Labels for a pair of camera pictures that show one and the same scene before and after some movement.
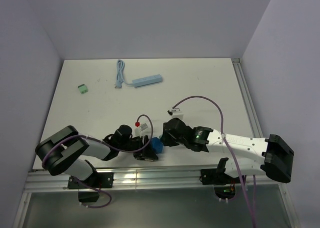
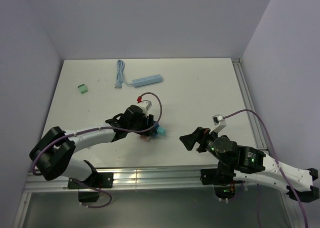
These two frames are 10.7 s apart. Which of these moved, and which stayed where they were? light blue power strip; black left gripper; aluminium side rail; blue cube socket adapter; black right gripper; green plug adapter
Moved: black right gripper; blue cube socket adapter; black left gripper
Stayed: light blue power strip; green plug adapter; aluminium side rail
